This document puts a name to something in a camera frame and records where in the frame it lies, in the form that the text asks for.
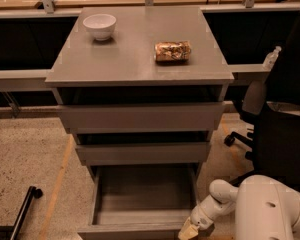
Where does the grey bottom drawer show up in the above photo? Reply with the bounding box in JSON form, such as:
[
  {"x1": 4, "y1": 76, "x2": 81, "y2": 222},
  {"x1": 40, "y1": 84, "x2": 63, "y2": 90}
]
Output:
[{"x1": 78, "y1": 164, "x2": 200, "y2": 240}]

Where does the grey drawer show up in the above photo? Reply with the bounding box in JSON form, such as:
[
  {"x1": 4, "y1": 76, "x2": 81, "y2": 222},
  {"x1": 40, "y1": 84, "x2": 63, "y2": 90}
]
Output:
[
  {"x1": 58, "y1": 102, "x2": 224, "y2": 133},
  {"x1": 78, "y1": 164, "x2": 200, "y2": 240},
  {"x1": 76, "y1": 142, "x2": 210, "y2": 165}
]

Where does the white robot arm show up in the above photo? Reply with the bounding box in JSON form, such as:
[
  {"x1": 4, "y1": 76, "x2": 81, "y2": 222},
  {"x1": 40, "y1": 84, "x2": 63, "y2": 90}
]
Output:
[{"x1": 178, "y1": 175, "x2": 300, "y2": 240}]

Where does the grey middle drawer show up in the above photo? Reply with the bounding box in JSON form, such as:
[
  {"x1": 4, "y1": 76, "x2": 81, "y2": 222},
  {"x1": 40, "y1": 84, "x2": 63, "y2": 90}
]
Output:
[{"x1": 76, "y1": 142, "x2": 210, "y2": 165}]

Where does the grey drawer cabinet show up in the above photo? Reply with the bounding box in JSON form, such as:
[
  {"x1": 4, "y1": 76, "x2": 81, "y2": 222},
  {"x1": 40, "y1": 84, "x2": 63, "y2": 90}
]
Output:
[{"x1": 44, "y1": 5, "x2": 235, "y2": 172}]

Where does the grey top drawer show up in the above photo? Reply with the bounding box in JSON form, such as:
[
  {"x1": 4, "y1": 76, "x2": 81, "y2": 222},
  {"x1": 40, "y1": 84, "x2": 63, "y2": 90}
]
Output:
[{"x1": 58, "y1": 102, "x2": 224, "y2": 133}]

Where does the black office chair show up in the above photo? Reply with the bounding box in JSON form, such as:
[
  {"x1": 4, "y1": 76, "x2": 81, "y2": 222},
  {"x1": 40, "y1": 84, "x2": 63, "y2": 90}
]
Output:
[{"x1": 224, "y1": 11, "x2": 300, "y2": 192}]

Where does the black metal stand leg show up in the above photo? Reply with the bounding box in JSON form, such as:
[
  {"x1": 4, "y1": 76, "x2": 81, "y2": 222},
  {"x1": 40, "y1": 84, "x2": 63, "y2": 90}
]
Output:
[{"x1": 0, "y1": 186, "x2": 43, "y2": 240}]

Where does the clear plastic bottle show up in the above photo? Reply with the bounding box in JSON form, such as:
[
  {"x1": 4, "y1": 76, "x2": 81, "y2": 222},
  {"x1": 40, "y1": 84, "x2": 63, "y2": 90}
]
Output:
[{"x1": 262, "y1": 46, "x2": 282, "y2": 70}]

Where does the white ceramic bowl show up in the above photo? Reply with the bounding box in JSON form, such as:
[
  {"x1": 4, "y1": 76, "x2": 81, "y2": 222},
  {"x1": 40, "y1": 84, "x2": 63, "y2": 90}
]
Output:
[{"x1": 83, "y1": 14, "x2": 117, "y2": 41}]

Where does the grey metal desk frame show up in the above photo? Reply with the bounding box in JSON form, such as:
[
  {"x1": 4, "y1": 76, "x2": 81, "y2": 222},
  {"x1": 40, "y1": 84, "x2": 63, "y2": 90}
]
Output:
[{"x1": 0, "y1": 0, "x2": 300, "y2": 113}]

